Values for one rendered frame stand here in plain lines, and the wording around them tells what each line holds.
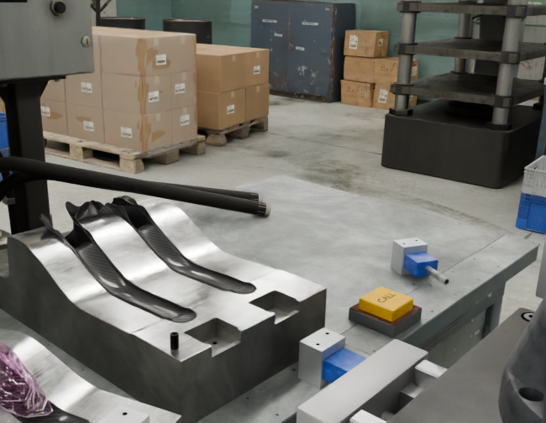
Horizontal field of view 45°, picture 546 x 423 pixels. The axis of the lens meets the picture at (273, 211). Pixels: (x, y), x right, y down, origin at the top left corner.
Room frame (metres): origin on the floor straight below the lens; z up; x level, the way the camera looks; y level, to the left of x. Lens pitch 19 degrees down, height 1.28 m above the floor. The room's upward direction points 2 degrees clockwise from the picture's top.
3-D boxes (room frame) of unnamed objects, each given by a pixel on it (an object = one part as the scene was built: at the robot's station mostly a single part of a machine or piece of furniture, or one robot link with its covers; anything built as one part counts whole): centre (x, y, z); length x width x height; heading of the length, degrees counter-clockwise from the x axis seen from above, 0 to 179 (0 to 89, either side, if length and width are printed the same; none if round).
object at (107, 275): (0.86, 0.19, 0.92); 0.35 x 0.16 x 0.09; 49
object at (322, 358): (0.71, -0.10, 0.83); 0.13 x 0.05 x 0.05; 49
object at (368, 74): (7.57, -1.17, 0.42); 0.86 x 0.33 x 0.83; 53
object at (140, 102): (5.10, 1.26, 0.47); 1.22 x 0.80 x 0.94; 57
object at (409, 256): (1.04, -0.26, 0.83); 0.13 x 0.05 x 0.05; 22
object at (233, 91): (5.99, 0.78, 0.37); 1.20 x 0.82 x 0.74; 61
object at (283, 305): (0.77, 0.00, 0.87); 0.05 x 0.05 x 0.04; 49
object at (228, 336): (0.68, 0.07, 0.87); 0.05 x 0.05 x 0.04; 49
